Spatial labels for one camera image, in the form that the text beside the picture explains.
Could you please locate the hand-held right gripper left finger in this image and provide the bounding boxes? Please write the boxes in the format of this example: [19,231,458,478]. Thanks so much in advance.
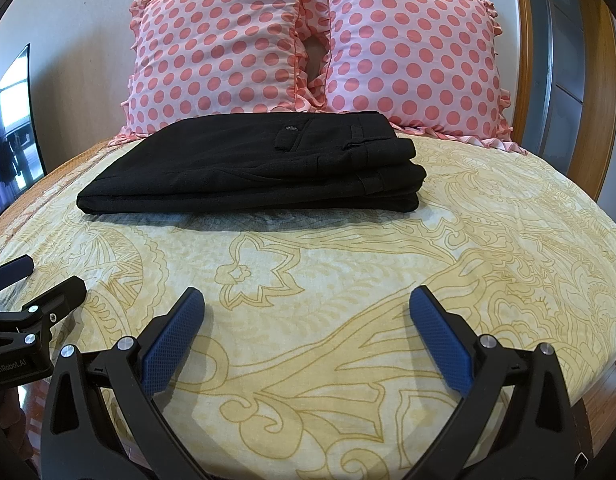
[40,286,209,480]

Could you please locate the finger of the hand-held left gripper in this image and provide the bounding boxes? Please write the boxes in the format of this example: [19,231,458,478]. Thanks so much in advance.
[0,255,35,306]
[15,276,88,358]

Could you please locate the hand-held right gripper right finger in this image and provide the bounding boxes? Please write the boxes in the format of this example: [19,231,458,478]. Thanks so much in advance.
[403,285,581,480]

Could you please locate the black pants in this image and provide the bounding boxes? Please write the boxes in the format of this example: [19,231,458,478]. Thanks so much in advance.
[77,110,428,217]

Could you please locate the orange woven bed mat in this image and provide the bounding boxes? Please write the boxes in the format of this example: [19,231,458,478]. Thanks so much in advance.
[0,137,120,241]

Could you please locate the yellow patterned bed sheet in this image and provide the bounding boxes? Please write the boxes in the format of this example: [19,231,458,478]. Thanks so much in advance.
[0,130,616,480]

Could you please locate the pink polka dot pillow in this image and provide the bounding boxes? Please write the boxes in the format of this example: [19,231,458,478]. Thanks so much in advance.
[300,0,529,156]
[119,0,334,143]

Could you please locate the wooden headboard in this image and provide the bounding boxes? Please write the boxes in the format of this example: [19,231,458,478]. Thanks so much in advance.
[508,0,616,201]

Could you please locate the black-framed wall mirror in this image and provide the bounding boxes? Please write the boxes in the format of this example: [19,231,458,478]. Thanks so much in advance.
[0,44,48,223]

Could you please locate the brown wooden bed frame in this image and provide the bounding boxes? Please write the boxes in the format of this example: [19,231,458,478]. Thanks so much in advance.
[15,370,616,480]

